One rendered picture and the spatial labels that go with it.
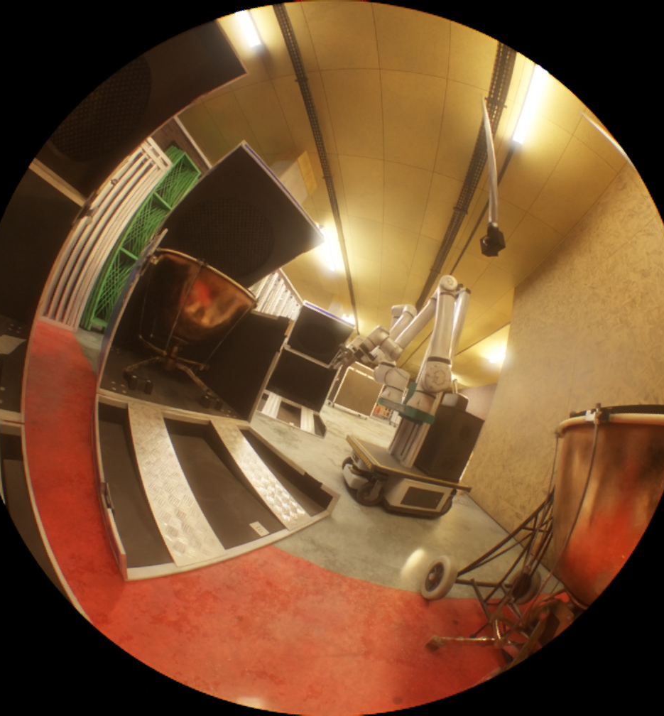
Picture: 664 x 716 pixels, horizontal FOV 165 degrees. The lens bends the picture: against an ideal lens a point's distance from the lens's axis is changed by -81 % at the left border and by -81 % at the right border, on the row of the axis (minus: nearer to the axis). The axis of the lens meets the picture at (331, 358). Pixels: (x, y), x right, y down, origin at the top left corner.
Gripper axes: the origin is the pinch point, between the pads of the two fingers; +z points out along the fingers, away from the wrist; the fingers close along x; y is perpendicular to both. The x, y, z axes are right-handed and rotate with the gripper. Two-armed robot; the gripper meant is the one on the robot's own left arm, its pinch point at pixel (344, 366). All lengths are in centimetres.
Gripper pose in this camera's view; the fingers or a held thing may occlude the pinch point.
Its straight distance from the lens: 138.2
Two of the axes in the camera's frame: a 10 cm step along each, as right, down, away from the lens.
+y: -6.8, -7.3, 0.2
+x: -0.3, -0.1, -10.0
